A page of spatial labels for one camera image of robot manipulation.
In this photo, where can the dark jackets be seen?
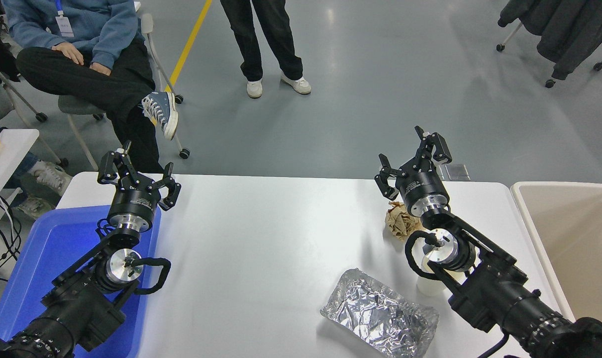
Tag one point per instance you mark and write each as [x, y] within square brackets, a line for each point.
[569, 25]

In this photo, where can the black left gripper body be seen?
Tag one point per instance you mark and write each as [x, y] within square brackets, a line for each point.
[134, 205]

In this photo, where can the blue plastic tray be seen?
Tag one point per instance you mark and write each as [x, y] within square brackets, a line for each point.
[57, 238]

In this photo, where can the white side table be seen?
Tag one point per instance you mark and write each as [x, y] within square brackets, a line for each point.
[12, 149]

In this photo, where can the wheeled garment rack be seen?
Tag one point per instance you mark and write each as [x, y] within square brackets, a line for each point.
[550, 83]

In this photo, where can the seated person's left hand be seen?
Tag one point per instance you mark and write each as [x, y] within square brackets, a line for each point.
[101, 69]

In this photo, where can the seated person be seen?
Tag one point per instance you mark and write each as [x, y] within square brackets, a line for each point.
[107, 84]

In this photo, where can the white paper cup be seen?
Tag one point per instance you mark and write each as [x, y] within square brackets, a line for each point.
[430, 287]

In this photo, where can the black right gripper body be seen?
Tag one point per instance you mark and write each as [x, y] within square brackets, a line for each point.
[423, 186]

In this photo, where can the white id badge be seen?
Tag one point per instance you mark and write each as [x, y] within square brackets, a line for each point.
[64, 26]

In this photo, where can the black bag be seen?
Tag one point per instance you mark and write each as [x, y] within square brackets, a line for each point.
[2, 54]

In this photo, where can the clear floor plate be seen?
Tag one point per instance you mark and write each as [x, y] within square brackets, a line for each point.
[457, 172]

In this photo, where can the standing person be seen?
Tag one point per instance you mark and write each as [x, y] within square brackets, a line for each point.
[266, 35]

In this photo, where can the person in white sneakers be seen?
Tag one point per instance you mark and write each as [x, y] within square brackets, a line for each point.
[52, 176]

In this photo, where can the large pale bin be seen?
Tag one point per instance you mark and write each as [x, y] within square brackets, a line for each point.
[569, 223]

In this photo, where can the silver foil tray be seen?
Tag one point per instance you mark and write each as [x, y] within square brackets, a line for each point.
[380, 313]

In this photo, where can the crumpled tan paper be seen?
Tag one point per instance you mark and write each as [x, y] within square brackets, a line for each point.
[398, 223]

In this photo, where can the seated person's right hand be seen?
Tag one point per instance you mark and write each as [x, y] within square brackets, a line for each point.
[69, 52]

